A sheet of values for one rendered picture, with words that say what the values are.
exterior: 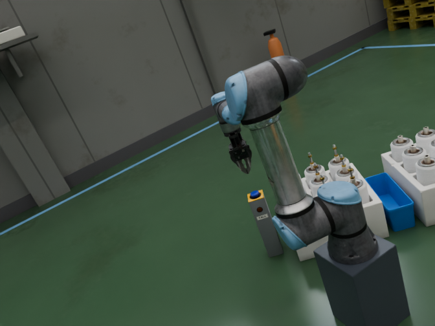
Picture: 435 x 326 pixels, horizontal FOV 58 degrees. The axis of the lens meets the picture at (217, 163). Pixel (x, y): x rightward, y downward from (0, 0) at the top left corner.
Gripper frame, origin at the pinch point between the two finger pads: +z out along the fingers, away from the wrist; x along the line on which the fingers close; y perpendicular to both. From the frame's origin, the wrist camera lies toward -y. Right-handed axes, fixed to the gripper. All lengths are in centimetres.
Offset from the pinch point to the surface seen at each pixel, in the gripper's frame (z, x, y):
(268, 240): 34.8, -1.4, 3.6
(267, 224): 26.3, 0.5, 3.7
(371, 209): 28, 43, 13
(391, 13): 24, 201, -331
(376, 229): 39, 43, 13
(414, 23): 38, 213, -304
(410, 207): 34, 59, 12
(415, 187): 27, 63, 9
